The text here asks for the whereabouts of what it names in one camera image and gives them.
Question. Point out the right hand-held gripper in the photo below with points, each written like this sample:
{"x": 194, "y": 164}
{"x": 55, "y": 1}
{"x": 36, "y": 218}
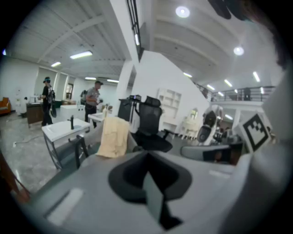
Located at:
{"x": 256, "y": 132}

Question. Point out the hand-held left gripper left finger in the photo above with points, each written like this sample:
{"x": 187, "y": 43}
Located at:
{"x": 91, "y": 182}

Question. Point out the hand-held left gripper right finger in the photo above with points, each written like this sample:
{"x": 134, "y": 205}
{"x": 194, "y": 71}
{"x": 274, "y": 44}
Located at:
{"x": 201, "y": 194}

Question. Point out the cream knit clothes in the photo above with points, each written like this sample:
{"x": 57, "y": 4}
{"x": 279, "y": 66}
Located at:
{"x": 114, "y": 137}

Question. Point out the black mesh office chair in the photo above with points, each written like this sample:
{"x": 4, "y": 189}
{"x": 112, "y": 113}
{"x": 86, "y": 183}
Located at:
{"x": 151, "y": 128}

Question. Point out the person's right hand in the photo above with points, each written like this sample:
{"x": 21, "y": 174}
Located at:
{"x": 234, "y": 157}

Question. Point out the white vanity with oval mirror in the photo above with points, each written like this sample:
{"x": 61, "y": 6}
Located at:
{"x": 191, "y": 123}

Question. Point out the white bookshelf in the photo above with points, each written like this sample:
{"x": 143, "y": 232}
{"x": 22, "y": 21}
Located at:
{"x": 169, "y": 105}

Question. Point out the white sink table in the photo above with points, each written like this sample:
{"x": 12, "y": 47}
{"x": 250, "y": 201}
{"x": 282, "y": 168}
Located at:
{"x": 61, "y": 129}

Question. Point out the black faucet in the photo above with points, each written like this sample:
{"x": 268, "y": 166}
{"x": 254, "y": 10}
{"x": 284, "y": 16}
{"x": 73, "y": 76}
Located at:
{"x": 72, "y": 122}

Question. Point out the white counter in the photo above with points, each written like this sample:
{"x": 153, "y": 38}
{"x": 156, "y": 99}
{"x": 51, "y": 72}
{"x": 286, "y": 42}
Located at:
{"x": 97, "y": 116}

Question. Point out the cream soap bottle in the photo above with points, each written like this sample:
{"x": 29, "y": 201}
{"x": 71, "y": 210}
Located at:
{"x": 105, "y": 112}

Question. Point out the black mezzanine railing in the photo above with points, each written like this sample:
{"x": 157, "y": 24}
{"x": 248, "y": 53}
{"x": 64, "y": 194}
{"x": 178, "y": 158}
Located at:
{"x": 240, "y": 93}

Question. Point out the ceiling tube light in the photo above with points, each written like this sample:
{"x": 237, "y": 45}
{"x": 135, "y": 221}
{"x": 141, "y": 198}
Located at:
{"x": 256, "y": 76}
{"x": 81, "y": 54}
{"x": 228, "y": 83}
{"x": 55, "y": 64}

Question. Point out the dark gray upright machine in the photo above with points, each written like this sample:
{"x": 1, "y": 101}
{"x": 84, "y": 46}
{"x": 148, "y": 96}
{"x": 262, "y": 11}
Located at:
{"x": 124, "y": 112}

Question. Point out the dark brown cabinet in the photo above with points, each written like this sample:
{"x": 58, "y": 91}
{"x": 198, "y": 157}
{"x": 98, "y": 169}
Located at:
{"x": 34, "y": 114}

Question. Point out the round ceiling light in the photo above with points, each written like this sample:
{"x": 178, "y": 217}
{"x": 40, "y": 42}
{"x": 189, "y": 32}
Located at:
{"x": 238, "y": 50}
{"x": 182, "y": 11}

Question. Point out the orange sofa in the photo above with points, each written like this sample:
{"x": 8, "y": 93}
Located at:
{"x": 4, "y": 106}

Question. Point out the black balcony edge frame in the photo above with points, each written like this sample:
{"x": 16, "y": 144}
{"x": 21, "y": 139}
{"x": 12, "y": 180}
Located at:
{"x": 136, "y": 29}

